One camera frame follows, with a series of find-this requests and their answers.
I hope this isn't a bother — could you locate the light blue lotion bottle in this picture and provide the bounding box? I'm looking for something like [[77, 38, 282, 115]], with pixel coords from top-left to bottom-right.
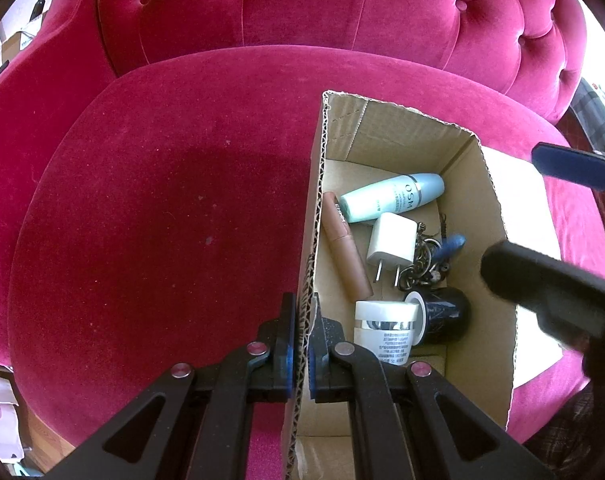
[[339, 173, 445, 224]]

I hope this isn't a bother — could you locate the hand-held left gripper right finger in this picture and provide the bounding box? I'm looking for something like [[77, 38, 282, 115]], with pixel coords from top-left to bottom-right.
[[307, 301, 558, 480]]

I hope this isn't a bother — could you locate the black round jar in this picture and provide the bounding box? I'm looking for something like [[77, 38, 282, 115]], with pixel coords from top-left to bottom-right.
[[405, 286, 471, 346]]

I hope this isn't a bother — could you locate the small white cream jar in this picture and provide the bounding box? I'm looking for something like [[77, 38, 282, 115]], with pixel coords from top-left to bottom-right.
[[353, 300, 429, 367]]

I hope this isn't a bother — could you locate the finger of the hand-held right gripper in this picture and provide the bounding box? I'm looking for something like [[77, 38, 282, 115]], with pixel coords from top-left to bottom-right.
[[481, 240, 605, 350], [531, 142, 605, 192]]

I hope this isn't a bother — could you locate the key bunch with blue fob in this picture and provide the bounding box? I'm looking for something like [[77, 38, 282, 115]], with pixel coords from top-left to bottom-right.
[[397, 215, 467, 293]]

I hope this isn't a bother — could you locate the dark plaid bed blanket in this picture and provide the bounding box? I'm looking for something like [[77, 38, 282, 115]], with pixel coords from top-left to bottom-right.
[[569, 77, 605, 161]]

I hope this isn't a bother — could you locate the white plug charger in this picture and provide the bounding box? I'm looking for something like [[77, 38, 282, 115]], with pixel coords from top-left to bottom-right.
[[366, 212, 418, 288]]

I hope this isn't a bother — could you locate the white paper bag pink print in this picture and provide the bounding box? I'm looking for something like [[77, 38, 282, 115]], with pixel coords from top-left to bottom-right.
[[0, 375, 26, 463]]

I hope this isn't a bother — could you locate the red velvet tufted sofa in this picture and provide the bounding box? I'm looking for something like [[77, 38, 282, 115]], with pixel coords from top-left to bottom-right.
[[0, 0, 605, 480]]

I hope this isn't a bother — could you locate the brown lipstick tube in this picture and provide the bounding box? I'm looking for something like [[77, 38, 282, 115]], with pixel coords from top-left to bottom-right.
[[323, 191, 374, 301]]

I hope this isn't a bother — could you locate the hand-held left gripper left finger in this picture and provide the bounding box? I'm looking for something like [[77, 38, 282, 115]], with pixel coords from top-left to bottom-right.
[[47, 292, 298, 480]]

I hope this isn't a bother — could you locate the brown paper sheet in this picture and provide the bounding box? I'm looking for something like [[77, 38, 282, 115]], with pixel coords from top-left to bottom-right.
[[479, 146, 564, 391]]

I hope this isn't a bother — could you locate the small brown cardboard box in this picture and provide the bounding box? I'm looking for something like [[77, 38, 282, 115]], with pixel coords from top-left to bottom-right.
[[0, 30, 33, 61]]

